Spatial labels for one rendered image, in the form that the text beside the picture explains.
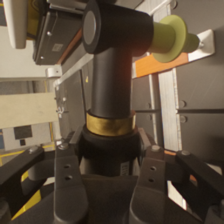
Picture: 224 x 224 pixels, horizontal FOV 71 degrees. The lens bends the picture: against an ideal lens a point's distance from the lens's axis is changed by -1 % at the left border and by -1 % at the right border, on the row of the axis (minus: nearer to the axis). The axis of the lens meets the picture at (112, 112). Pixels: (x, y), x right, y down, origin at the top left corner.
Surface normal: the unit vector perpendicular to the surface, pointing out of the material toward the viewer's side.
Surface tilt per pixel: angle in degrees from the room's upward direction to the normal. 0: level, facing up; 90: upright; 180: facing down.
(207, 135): 0
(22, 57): 90
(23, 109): 90
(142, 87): 0
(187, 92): 0
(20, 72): 90
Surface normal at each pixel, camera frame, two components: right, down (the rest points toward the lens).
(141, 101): -0.86, 0.12
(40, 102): 0.50, 0.00
